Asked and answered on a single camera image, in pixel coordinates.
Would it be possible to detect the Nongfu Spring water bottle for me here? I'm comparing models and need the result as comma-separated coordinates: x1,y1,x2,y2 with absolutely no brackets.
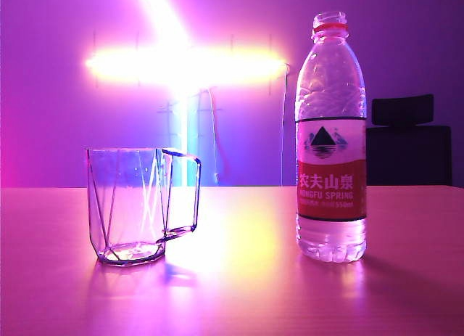
295,11,368,263

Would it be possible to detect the black office chair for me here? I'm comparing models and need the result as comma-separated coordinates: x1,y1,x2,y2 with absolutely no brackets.
365,94,453,187

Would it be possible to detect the horizontal glowing light bar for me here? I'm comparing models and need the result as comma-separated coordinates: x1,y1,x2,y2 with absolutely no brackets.
85,47,287,87

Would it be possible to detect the transparent faceted plastic mug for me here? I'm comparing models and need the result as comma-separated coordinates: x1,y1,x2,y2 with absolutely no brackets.
86,146,202,267

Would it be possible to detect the wall cable with inline switch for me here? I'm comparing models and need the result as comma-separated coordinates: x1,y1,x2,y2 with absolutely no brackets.
205,86,223,185

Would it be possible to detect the vertical glowing light tube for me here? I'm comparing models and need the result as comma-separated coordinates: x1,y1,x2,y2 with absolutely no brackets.
179,85,199,187

